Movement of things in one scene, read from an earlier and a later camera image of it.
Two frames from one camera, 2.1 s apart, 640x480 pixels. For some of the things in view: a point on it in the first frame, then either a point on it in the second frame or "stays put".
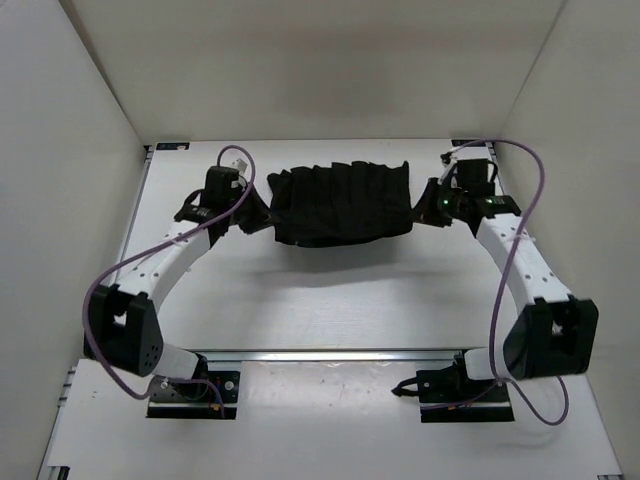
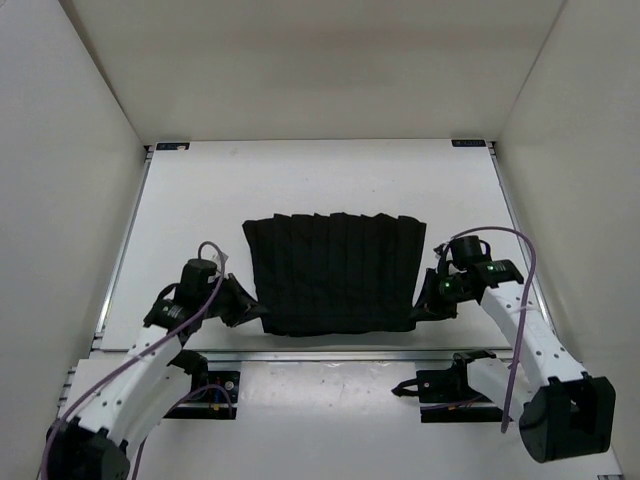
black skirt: (341, 203) → (332, 273)
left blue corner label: (172, 146) stays put
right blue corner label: (462, 142) stays put
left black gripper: (263, 217) → (245, 306)
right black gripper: (423, 213) → (428, 302)
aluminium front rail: (338, 356) stays put
